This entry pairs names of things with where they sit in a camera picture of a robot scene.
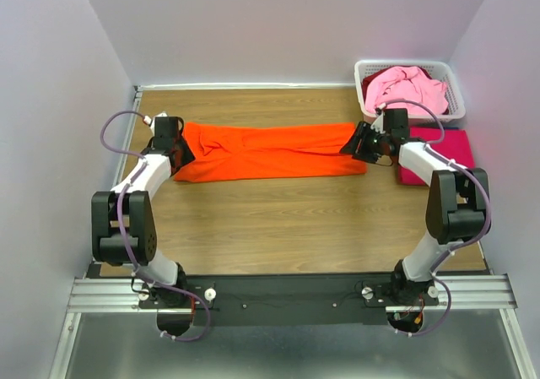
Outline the pink t-shirt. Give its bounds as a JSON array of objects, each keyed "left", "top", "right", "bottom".
[{"left": 364, "top": 66, "right": 449, "bottom": 116}]

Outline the aluminium frame rail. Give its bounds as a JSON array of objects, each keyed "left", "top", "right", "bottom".
[{"left": 51, "top": 273, "right": 536, "bottom": 378}]

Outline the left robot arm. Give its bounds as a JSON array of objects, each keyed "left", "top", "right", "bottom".
[{"left": 91, "top": 111, "right": 197, "bottom": 308}]

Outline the white plastic basket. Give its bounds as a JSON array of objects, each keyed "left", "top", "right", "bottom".
[{"left": 353, "top": 59, "right": 466, "bottom": 127}]

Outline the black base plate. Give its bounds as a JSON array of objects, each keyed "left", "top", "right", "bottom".
[{"left": 136, "top": 273, "right": 439, "bottom": 335}]

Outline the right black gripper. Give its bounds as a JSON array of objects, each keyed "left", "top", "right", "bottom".
[{"left": 338, "top": 121, "right": 389, "bottom": 165}]

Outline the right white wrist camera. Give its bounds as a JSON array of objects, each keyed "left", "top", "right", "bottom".
[{"left": 370, "top": 108, "right": 384, "bottom": 133}]

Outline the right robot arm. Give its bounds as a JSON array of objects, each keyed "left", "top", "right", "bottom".
[{"left": 340, "top": 109, "right": 491, "bottom": 305}]

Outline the orange t-shirt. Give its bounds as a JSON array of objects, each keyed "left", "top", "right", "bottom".
[{"left": 174, "top": 122, "right": 367, "bottom": 183}]

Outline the folded magenta t-shirt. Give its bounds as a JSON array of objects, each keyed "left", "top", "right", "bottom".
[{"left": 397, "top": 127, "right": 476, "bottom": 186}]

